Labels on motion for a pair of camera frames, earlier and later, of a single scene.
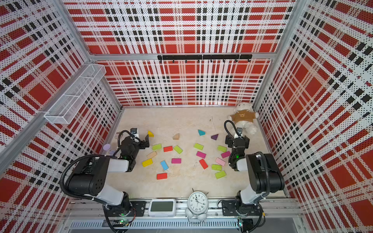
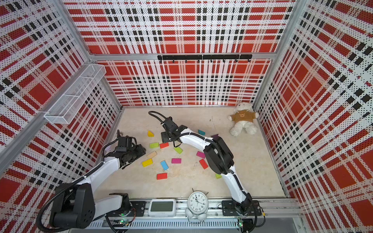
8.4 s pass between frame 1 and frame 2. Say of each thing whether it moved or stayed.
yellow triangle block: stayed
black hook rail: stayed
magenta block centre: stayed
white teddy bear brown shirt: stayed
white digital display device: stayed
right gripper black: moved
